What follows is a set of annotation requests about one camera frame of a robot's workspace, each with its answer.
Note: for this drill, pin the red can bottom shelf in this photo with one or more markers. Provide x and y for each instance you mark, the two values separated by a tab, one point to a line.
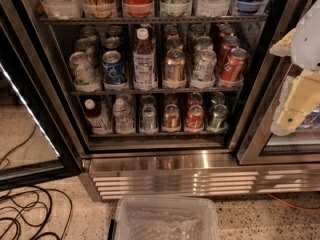
194	118

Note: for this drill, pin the blue soda can front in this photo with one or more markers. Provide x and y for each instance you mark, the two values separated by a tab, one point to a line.
113	66

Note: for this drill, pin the clear plastic bin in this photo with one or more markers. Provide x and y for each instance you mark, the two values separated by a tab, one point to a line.
165	218

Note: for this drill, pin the open fridge glass door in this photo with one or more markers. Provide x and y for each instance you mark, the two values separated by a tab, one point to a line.
32	148

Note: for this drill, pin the tea bottle bottom shelf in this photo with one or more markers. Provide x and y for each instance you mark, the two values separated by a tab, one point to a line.
98	117

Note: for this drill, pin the orange can bottom shelf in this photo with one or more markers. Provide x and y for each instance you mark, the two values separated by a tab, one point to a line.
171	118

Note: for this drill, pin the red soda can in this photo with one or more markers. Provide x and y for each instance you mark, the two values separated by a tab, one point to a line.
226	45
235	63

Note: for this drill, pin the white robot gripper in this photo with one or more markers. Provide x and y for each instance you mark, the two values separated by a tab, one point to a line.
307	39

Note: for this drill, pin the orange soda can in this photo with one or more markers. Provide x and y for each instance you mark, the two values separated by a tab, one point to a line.
174	68
174	43
170	31

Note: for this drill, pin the white green can right front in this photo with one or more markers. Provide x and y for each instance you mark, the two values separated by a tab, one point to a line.
204	65

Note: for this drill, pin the red soda can front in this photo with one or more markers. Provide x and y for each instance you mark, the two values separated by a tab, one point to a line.
235	63

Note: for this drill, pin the white green can front left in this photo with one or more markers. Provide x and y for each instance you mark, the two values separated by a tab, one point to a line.
82	70

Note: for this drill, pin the green can bottom shelf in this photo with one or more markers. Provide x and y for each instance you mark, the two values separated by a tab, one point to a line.
217	117

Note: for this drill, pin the orange soda can back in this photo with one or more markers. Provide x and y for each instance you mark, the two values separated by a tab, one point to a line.
170	31

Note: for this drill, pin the brown tea bottle middle shelf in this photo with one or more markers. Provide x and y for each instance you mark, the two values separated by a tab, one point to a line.
144	58

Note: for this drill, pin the water bottle bottom shelf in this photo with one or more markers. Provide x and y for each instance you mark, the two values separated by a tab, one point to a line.
124	123

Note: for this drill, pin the orange soda can front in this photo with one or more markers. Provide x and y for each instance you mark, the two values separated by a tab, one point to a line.
174	68

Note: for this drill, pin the silver can bottom shelf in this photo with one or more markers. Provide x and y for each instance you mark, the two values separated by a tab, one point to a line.
149	119

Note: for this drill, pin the white green can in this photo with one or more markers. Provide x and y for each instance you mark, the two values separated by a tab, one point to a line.
204	65
82	70

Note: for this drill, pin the stainless steel fridge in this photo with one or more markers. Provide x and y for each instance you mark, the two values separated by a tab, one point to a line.
242	158

